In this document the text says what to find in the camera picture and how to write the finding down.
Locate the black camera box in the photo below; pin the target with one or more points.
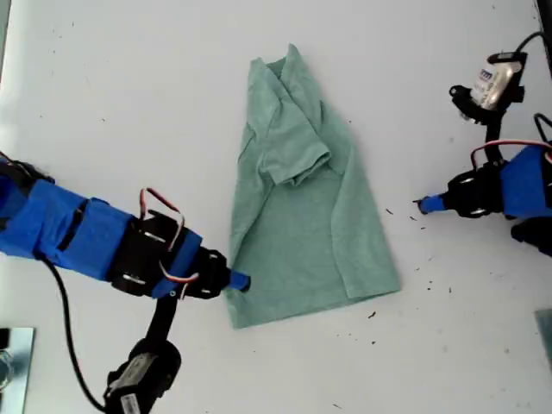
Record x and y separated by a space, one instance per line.
496 82
142 375

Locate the black clamp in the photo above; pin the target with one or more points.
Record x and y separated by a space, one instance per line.
3 338

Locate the green t-shirt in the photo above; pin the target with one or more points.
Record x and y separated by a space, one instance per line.
302 241

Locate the black camera stalk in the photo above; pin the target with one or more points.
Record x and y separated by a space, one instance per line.
493 129
161 321

